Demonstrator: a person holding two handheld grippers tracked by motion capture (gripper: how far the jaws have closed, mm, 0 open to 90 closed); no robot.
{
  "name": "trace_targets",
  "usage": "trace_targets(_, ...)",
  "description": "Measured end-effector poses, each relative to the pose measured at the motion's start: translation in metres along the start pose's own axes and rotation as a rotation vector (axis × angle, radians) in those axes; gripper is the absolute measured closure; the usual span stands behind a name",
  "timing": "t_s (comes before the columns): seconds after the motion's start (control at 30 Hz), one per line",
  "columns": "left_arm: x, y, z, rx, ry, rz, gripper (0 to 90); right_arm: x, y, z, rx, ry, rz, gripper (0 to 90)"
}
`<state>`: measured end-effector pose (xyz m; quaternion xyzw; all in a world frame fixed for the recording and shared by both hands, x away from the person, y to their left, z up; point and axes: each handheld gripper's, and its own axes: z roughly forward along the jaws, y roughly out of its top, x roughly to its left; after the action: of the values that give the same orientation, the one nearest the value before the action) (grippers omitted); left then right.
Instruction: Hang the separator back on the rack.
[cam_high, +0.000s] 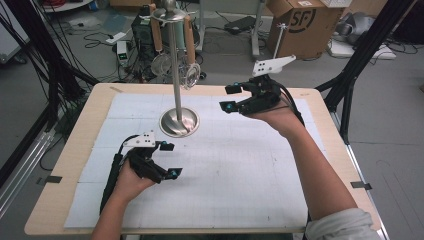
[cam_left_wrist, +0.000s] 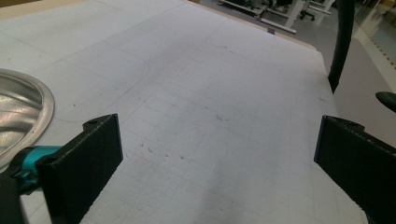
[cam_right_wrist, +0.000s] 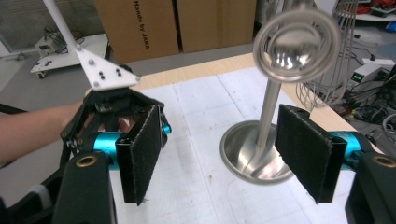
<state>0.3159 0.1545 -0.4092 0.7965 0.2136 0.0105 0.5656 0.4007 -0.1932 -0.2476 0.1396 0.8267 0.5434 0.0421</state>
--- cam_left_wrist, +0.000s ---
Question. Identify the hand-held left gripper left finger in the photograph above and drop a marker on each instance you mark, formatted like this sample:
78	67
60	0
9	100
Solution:
81	168

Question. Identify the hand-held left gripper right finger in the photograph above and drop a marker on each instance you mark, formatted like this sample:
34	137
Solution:
361	174

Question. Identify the stainless steel utensil rack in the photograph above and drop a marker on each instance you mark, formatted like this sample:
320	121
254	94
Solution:
21	112

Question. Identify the black rounded object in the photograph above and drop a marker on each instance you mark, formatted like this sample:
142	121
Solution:
387	101

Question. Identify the white gridded foam mat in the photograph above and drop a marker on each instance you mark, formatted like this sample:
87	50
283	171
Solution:
202	109

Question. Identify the black tape piece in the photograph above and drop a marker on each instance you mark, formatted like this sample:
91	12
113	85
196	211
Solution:
271	31

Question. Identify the white metal desk frame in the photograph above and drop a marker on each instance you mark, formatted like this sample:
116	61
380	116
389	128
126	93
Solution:
292	18

